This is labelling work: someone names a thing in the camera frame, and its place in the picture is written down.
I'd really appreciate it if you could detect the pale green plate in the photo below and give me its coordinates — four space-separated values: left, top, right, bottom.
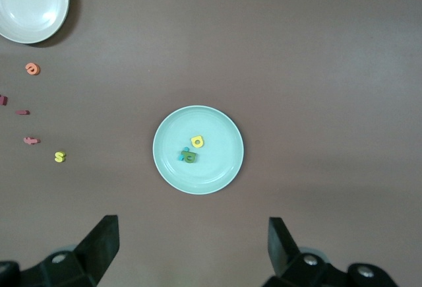
152 104 245 196

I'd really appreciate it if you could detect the brown table cover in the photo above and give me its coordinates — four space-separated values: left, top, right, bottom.
0 0 422 287

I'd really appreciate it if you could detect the green letter a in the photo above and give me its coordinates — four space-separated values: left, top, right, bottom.
180 150 198 164

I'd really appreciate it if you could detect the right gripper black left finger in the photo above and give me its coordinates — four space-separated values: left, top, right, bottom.
0 214 119 287

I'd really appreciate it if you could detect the beige plate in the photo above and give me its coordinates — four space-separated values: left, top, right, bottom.
0 0 71 45

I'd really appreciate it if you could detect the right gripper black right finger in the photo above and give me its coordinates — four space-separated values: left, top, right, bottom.
265 216 400 287

